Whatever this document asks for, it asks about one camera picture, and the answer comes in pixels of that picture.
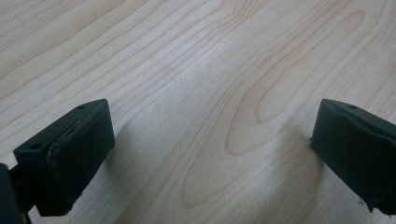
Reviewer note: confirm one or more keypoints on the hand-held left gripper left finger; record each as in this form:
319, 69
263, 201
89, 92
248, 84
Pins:
71, 155

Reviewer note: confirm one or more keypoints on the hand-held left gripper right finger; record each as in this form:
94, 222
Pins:
358, 149

